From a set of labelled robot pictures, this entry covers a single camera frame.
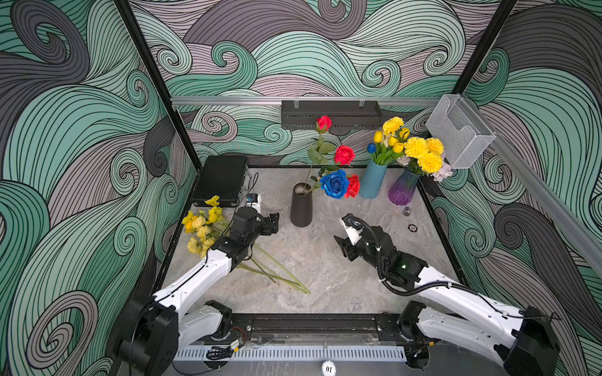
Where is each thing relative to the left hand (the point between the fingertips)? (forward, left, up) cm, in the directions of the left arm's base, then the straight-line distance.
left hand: (270, 212), depth 83 cm
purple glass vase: (+23, -60, -15) cm, 66 cm away
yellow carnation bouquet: (+10, -52, +18) cm, 56 cm away
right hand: (-8, -25, 0) cm, 26 cm away
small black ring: (+4, -59, -16) cm, 61 cm away
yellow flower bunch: (-18, -6, -16) cm, 25 cm away
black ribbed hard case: (+32, +29, -16) cm, 46 cm away
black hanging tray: (+38, -30, +16) cm, 51 cm away
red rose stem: (+13, -19, +17) cm, 28 cm away
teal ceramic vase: (+20, -42, -4) cm, 47 cm away
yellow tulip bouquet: (+19, -43, +17) cm, 50 cm away
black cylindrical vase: (+6, -12, -4) cm, 13 cm away
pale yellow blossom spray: (+1, +27, -12) cm, 29 cm away
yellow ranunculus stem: (-18, +2, -16) cm, 24 cm away
